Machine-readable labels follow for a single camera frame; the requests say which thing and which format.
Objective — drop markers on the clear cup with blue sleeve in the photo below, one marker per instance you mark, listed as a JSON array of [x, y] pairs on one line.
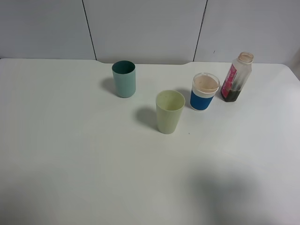
[[204, 88]]

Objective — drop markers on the clear drink bottle pink label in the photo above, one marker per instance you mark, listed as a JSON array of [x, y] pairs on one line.
[[237, 76]]

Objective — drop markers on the teal plastic cup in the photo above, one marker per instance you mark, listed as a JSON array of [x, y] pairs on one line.
[[124, 78]]

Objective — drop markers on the pale green plastic cup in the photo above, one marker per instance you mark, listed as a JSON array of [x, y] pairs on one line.
[[169, 105]]

